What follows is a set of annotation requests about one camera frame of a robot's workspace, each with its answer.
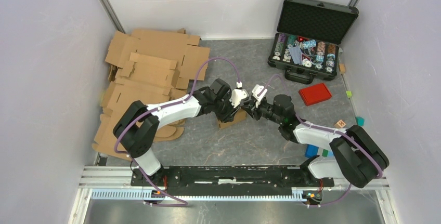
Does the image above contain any brown cardboard box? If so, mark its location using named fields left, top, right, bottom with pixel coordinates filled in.
left=217, top=109, right=247, bottom=129

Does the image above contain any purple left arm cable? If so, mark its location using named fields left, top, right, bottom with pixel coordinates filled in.
left=113, top=57, right=242, bottom=207

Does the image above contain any stack of flat cardboard boxes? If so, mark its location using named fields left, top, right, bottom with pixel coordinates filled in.
left=92, top=29, right=210, bottom=160

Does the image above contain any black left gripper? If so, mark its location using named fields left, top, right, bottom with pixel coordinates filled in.
left=213, top=94, right=240, bottom=124

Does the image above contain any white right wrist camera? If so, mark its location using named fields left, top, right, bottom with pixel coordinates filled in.
left=251, top=84, right=267, bottom=108

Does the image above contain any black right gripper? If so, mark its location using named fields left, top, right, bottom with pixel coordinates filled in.
left=241, top=97, right=283, bottom=126

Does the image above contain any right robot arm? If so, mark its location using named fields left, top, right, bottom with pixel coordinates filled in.
left=242, top=95, right=390, bottom=188

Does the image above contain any small orange wooden block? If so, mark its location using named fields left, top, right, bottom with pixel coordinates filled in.
left=339, top=63, right=346, bottom=74

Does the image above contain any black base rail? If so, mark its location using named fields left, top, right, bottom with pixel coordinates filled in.
left=150, top=165, right=334, bottom=196

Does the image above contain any wooden letter cube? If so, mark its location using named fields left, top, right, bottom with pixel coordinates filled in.
left=334, top=120, right=346, bottom=128

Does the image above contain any blue block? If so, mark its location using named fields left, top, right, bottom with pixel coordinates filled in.
left=305, top=144, right=334, bottom=158

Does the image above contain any red flat box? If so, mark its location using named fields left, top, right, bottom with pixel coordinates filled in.
left=299, top=83, right=332, bottom=106

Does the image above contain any teal cube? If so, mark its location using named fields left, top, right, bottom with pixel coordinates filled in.
left=355, top=116, right=365, bottom=126

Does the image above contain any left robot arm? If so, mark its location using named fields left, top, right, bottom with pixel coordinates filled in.
left=112, top=78, right=249, bottom=186

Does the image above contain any black poker chip case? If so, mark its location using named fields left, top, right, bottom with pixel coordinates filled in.
left=267, top=0, right=359, bottom=84

